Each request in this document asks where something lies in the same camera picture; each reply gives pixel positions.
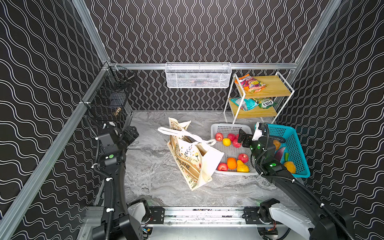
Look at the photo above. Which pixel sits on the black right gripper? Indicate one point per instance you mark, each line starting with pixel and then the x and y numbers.
pixel 245 140

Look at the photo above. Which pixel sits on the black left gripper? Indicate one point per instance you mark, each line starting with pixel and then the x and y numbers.
pixel 120 106

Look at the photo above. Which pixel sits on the cream canvas grocery bag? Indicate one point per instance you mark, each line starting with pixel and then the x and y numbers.
pixel 196 158

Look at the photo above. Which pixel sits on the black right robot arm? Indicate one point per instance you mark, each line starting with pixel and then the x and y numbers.
pixel 330 224

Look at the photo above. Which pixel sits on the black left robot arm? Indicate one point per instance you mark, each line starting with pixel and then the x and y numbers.
pixel 110 163

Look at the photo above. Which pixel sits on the teal snack bag lower shelf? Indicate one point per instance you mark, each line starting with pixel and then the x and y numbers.
pixel 245 105

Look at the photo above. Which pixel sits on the green white snack bag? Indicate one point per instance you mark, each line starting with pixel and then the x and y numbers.
pixel 265 103

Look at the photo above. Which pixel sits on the orange snack bag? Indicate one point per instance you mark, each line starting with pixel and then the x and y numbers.
pixel 250 84

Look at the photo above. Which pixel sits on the red apple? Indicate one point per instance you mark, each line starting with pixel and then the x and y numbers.
pixel 243 158
pixel 219 137
pixel 222 167
pixel 236 144
pixel 231 137

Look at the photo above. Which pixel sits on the yellow lemon with leaves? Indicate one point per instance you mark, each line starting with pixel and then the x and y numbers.
pixel 226 142

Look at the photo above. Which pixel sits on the white plastic basket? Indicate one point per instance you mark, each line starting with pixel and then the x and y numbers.
pixel 231 151

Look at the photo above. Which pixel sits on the orange crinkled fruit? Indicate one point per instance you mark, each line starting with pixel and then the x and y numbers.
pixel 232 163

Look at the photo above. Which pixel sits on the yellow pear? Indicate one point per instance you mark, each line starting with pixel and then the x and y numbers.
pixel 242 167

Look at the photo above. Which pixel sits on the brown potato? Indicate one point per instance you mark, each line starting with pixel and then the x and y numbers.
pixel 277 144

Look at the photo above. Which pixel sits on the dark green cucumber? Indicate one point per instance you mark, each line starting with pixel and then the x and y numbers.
pixel 279 139

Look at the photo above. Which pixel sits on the teal plastic basket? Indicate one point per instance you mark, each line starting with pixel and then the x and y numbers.
pixel 292 147

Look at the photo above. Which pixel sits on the white wooden two-tier shelf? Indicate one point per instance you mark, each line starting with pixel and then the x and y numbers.
pixel 257 97

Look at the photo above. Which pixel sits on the yellow squash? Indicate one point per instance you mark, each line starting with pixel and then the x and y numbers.
pixel 289 164

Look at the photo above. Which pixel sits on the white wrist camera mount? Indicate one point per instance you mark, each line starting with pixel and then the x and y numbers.
pixel 259 128

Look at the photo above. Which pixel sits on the black wire wall basket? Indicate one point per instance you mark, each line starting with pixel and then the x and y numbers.
pixel 110 101

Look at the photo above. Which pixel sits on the white wire wall basket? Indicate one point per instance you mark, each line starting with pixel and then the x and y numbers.
pixel 192 75

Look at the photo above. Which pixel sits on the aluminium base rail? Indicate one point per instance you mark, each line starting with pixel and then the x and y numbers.
pixel 224 217

